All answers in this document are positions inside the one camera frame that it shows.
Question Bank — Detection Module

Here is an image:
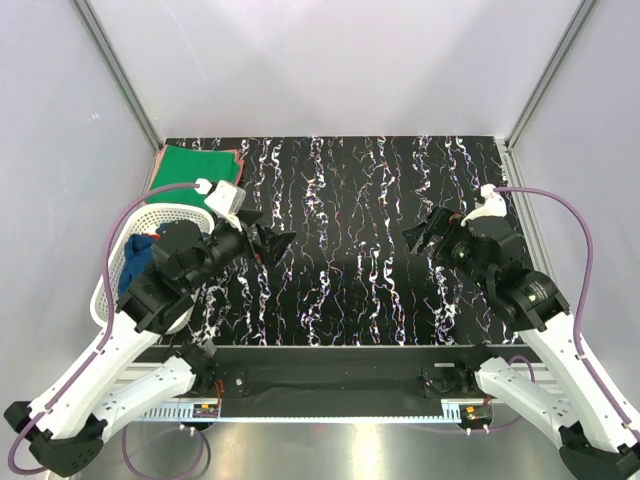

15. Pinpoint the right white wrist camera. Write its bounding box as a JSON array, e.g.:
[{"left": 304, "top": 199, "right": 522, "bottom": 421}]
[{"left": 461, "top": 184, "right": 507, "bottom": 226}]

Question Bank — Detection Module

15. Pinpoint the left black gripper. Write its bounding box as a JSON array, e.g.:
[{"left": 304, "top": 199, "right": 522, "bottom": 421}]
[{"left": 185, "top": 208, "right": 297, "bottom": 292}]

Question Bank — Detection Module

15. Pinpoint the aluminium frame post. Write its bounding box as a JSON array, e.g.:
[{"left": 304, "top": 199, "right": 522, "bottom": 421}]
[
  {"left": 504, "top": 0, "right": 601, "bottom": 151},
  {"left": 69, "top": 0, "right": 166, "bottom": 151}
]

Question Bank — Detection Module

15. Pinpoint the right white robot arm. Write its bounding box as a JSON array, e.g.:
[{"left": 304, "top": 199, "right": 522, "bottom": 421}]
[{"left": 403, "top": 207, "right": 639, "bottom": 479}]

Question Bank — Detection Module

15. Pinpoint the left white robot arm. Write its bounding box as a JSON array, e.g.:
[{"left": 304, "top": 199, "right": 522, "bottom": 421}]
[{"left": 4, "top": 210, "right": 295, "bottom": 477}]

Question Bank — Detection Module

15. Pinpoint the right small electronics board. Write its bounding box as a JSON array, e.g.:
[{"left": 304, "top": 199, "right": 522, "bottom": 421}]
[{"left": 461, "top": 404, "right": 493, "bottom": 423}]

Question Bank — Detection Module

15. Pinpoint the folded pink t shirt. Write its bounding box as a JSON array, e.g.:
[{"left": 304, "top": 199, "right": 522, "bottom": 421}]
[{"left": 152, "top": 145, "right": 246, "bottom": 209}]

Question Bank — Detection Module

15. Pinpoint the white plastic laundry basket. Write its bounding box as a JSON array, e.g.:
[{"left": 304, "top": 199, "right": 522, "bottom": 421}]
[{"left": 90, "top": 203, "right": 215, "bottom": 335}]

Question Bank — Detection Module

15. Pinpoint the left aluminium frame post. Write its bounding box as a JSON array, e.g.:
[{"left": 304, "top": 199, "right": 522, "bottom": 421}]
[{"left": 69, "top": 0, "right": 166, "bottom": 151}]

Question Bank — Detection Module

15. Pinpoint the blue t shirt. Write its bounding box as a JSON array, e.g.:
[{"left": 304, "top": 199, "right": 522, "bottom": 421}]
[{"left": 118, "top": 223, "right": 167, "bottom": 297}]

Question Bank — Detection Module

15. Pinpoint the white slotted cable duct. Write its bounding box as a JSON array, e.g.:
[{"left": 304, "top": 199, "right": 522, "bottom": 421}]
[{"left": 89, "top": 402, "right": 464, "bottom": 425}]

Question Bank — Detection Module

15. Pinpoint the left small electronics board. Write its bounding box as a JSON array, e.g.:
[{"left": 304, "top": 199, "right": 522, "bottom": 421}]
[{"left": 192, "top": 402, "right": 220, "bottom": 418}]

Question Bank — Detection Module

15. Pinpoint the small electronics board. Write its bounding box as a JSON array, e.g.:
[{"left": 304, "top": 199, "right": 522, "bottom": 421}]
[
  {"left": 192, "top": 402, "right": 220, "bottom": 418},
  {"left": 461, "top": 404, "right": 493, "bottom": 423}
]

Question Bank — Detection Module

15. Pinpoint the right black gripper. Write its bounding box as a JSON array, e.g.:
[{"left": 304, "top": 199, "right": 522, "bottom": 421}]
[{"left": 401, "top": 204, "right": 492, "bottom": 292}]

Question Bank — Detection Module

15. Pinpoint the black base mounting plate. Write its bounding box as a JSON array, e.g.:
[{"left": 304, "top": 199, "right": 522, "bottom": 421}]
[{"left": 157, "top": 344, "right": 514, "bottom": 401}]

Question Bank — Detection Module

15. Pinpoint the right aluminium frame post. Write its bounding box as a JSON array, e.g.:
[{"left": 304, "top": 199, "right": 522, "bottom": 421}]
[{"left": 504, "top": 0, "right": 601, "bottom": 151}]

